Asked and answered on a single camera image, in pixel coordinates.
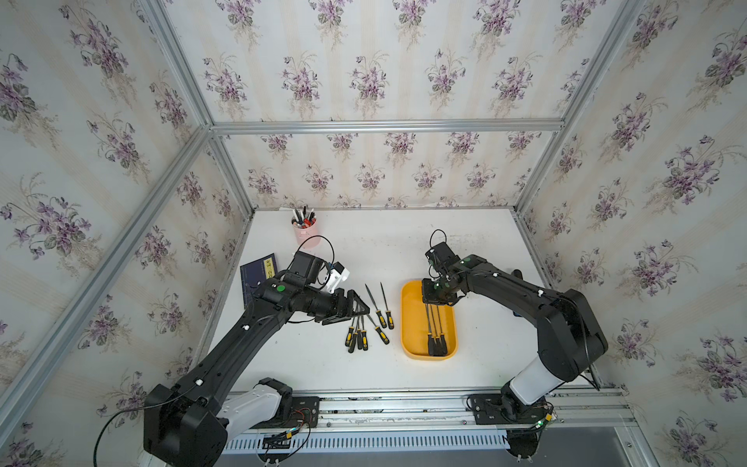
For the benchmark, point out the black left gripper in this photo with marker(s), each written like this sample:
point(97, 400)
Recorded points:
point(339, 311)

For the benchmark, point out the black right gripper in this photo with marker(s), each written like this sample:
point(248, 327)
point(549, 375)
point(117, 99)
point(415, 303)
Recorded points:
point(427, 298)

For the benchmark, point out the file tool moved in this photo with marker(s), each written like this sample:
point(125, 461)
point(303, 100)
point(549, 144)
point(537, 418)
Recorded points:
point(437, 345)
point(350, 333)
point(434, 323)
point(444, 350)
point(431, 344)

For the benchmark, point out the yellow plastic storage box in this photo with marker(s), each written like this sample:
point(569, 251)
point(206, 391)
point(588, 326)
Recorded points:
point(414, 326)

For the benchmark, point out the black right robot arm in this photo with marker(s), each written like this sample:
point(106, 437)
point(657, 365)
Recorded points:
point(569, 337)

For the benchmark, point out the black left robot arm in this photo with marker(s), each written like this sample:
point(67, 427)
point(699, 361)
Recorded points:
point(190, 422)

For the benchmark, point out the file in centre cluster left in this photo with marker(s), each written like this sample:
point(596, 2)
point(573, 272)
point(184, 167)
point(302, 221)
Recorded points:
point(359, 335)

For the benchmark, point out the file in cluster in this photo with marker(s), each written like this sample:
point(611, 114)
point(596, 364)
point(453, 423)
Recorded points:
point(359, 335)
point(363, 337)
point(353, 338)

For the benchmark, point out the file in centre cluster right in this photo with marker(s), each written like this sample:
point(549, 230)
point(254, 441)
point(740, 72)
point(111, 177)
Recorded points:
point(363, 337)

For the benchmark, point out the rightmost file on table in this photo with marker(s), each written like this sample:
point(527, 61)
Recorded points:
point(387, 310)

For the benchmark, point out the diagonal flat file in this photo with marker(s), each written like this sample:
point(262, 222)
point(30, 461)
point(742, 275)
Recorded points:
point(379, 331)

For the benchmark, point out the pink pen cup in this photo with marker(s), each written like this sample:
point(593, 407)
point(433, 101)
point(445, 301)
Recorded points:
point(307, 234)

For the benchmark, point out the dark blue notebook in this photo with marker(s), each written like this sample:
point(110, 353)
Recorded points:
point(254, 273)

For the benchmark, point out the pens in cup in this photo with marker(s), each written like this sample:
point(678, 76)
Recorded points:
point(303, 217)

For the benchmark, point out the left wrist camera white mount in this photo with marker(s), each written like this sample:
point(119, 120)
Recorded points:
point(337, 276)

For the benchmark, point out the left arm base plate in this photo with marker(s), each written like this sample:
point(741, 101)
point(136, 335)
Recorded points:
point(293, 413)

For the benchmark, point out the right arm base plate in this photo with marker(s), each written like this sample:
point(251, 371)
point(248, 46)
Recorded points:
point(497, 409)

